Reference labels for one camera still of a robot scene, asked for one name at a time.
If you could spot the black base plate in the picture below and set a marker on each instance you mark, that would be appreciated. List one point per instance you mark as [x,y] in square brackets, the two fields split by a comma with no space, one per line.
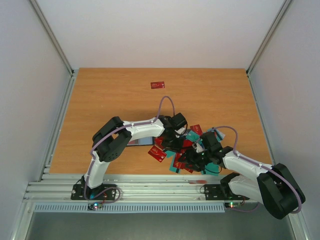
[214,192]
[104,192]

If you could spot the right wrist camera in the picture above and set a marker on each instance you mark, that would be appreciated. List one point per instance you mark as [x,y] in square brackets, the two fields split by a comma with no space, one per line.
[196,145]

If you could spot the teal VIP chip card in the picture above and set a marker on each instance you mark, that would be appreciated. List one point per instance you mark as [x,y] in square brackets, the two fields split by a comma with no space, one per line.
[192,136]

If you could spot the teal card stripe lower left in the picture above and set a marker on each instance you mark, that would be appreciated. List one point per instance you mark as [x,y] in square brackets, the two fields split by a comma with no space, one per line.
[170,154]

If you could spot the left aluminium corner post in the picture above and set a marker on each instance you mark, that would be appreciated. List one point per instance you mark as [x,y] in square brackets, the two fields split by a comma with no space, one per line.
[44,22]

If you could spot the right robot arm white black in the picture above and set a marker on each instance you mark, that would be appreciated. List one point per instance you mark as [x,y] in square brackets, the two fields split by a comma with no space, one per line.
[270,185]

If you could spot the lone red card far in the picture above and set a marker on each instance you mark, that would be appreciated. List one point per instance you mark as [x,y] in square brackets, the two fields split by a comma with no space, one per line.
[157,85]

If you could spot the grey slotted cable duct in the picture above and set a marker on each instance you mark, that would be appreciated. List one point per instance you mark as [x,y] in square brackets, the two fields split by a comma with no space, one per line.
[131,208]

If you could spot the teal card stripe bottom centre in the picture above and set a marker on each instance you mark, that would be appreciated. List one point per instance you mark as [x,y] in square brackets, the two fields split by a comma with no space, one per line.
[175,168]

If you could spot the left controller board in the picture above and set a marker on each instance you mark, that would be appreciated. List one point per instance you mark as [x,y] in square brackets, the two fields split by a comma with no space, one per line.
[94,206]

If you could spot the black leather card holder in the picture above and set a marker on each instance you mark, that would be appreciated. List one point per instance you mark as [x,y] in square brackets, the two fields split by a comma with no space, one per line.
[146,141]

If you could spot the red VIP card upper left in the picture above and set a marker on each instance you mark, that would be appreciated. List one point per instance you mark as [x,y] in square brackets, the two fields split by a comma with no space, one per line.
[158,141]

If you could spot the red chip card bottom centre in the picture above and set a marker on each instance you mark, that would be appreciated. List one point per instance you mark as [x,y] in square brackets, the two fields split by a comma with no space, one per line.
[177,157]

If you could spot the right controller board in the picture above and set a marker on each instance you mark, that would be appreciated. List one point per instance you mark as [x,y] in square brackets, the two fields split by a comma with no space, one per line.
[232,205]

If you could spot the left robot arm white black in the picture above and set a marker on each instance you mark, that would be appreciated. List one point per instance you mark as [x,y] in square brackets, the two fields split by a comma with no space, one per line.
[112,139]

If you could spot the aluminium rail frame front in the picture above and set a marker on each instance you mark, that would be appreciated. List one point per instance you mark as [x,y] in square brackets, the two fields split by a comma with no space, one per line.
[135,188]

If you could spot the right aluminium corner post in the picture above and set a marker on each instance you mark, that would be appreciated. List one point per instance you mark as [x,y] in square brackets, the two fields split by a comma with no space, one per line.
[269,34]

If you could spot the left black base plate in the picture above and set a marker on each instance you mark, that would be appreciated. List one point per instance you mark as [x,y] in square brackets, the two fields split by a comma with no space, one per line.
[104,192]

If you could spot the controller board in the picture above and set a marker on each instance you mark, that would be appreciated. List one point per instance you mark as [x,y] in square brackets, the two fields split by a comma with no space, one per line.
[232,205]
[94,206]

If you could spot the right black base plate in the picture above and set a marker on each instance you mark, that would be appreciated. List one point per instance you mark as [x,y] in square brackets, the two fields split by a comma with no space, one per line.
[214,192]

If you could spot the aluminium corner post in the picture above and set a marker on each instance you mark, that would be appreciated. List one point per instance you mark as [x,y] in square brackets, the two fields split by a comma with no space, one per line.
[44,22]
[269,34]

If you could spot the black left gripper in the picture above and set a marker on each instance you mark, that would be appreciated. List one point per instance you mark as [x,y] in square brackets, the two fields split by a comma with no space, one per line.
[177,147]

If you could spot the teal card stripe bottom right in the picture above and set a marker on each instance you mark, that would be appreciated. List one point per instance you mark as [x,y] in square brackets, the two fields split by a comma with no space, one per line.
[211,169]

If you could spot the red VIP card middle left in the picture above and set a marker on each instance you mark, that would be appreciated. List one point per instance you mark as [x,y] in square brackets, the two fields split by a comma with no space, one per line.
[157,153]

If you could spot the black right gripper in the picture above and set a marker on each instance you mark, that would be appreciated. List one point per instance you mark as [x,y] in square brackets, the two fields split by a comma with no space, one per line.
[191,158]

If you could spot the red VIP card gold text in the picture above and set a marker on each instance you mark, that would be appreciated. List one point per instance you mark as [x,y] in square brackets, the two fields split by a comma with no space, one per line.
[197,129]

